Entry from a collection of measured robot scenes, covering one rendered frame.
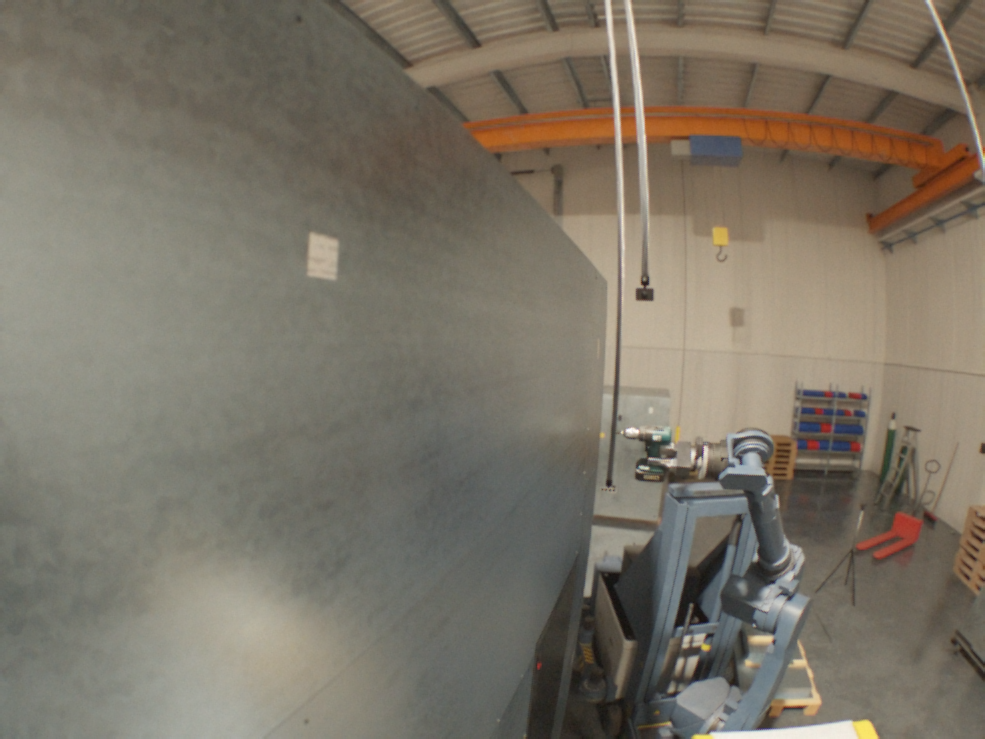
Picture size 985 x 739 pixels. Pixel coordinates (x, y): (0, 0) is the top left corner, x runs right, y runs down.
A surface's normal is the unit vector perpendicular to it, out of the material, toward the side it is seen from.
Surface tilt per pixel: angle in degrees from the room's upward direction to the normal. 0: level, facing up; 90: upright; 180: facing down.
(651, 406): 90
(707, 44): 90
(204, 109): 90
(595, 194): 90
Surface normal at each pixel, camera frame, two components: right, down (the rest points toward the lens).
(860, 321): -0.36, 0.06
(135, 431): 0.93, 0.06
